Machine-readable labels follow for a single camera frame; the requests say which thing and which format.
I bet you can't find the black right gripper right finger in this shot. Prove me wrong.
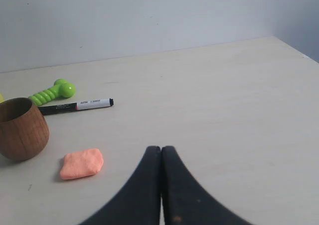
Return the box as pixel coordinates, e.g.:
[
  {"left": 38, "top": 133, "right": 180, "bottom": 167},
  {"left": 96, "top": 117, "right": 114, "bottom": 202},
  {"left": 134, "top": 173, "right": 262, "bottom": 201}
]
[{"left": 161, "top": 146, "right": 250, "bottom": 225}]

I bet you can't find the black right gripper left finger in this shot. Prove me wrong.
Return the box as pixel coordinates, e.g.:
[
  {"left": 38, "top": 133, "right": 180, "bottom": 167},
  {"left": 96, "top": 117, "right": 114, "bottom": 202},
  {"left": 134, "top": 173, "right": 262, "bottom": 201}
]
[{"left": 81, "top": 146, "right": 161, "bottom": 225}]

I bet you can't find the orange squishy toy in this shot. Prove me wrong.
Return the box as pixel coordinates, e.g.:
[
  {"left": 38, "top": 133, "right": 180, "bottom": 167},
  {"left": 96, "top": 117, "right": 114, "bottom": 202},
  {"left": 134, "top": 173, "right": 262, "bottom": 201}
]
[{"left": 60, "top": 148, "right": 104, "bottom": 180}]

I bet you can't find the black and white marker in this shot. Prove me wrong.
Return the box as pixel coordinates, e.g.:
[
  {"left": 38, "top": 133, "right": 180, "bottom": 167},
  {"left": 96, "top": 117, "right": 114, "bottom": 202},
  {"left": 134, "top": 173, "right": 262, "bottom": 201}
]
[{"left": 39, "top": 99, "right": 114, "bottom": 115}]

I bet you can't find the brown wooden cup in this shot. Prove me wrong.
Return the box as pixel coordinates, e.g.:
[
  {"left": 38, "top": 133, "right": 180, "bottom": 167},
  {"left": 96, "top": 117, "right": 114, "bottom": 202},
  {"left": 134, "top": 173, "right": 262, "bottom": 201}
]
[{"left": 0, "top": 98, "right": 49, "bottom": 161}]

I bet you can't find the green bone dog toy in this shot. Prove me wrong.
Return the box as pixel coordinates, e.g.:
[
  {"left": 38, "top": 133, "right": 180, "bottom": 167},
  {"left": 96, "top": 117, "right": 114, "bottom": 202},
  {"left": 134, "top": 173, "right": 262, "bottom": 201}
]
[{"left": 28, "top": 79, "right": 76, "bottom": 106}]

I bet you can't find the yellow lemon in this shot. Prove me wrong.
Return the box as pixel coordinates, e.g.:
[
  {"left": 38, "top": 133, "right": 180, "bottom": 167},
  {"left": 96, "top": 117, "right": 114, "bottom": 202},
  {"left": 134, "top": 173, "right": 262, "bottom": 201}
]
[{"left": 0, "top": 94, "right": 4, "bottom": 103}]

